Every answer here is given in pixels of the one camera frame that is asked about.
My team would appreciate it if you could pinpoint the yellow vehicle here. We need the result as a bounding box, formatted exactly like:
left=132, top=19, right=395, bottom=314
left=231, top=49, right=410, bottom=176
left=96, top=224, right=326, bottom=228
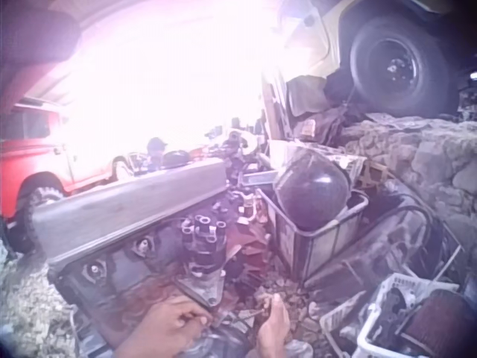
left=277, top=0, right=477, bottom=121

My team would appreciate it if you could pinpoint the red-brown air filter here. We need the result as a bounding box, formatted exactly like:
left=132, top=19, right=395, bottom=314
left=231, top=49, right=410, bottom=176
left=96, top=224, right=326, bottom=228
left=404, top=292, right=477, bottom=356

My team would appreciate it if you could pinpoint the grey engine valve cover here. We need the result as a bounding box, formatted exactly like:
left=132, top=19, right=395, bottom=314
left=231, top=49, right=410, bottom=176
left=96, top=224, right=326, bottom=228
left=31, top=156, right=229, bottom=266

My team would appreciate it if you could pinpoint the stone wall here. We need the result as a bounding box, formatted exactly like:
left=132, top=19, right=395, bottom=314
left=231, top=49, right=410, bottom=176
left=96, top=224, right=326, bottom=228
left=339, top=113, right=477, bottom=249

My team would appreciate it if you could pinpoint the dark engine block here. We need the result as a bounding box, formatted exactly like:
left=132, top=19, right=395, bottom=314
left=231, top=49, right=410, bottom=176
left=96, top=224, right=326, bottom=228
left=48, top=208, right=241, bottom=339

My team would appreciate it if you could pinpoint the grey plastic crate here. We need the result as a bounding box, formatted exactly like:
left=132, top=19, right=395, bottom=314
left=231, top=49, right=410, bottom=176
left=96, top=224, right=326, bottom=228
left=256, top=185, right=370, bottom=281

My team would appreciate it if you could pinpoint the white plastic basket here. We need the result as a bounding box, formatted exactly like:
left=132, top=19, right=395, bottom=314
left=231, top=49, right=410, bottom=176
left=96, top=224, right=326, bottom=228
left=319, top=271, right=462, bottom=358

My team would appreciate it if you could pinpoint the red vehicle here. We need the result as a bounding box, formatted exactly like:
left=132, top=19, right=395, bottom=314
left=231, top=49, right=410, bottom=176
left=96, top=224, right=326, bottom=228
left=0, top=97, right=132, bottom=255

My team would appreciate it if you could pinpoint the thin metal wire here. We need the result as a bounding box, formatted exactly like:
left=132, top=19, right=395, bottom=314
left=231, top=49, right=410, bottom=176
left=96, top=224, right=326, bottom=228
left=210, top=306, right=272, bottom=326

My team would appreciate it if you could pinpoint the black rubber hose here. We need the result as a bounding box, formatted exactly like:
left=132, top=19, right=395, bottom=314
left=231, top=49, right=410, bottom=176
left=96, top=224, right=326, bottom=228
left=382, top=204, right=437, bottom=264

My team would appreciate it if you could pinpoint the person's right hand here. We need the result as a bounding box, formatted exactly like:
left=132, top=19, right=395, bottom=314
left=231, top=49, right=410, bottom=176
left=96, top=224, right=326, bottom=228
left=256, top=292, right=292, bottom=358

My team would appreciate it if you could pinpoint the person's left hand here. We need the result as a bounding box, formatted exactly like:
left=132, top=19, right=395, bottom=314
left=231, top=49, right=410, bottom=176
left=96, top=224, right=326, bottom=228
left=139, top=296, right=214, bottom=351

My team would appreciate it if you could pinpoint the black vehicle tyre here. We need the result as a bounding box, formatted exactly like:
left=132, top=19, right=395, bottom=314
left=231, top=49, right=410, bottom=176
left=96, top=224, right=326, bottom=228
left=348, top=15, right=455, bottom=117

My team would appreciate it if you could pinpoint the wooden plank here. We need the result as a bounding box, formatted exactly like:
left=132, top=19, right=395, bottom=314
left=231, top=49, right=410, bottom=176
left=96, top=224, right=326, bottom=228
left=259, top=69, right=288, bottom=151

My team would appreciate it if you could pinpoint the black distributor cap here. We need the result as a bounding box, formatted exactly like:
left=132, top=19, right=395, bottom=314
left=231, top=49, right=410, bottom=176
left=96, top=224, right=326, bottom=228
left=180, top=214, right=229, bottom=270

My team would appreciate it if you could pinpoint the round black tank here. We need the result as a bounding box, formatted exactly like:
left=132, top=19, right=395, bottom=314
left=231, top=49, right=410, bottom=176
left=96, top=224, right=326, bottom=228
left=273, top=151, right=350, bottom=231

